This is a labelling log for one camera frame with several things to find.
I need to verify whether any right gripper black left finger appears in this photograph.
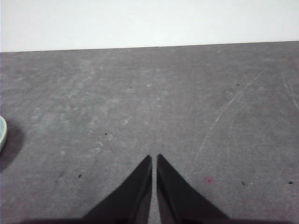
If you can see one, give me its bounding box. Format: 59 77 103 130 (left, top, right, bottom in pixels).
81 154 153 222

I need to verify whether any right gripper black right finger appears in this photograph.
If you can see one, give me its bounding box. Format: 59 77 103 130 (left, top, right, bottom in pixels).
156 154 231 222

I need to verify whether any green round plate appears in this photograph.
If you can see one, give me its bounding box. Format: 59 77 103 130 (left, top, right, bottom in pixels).
0 116 7 153

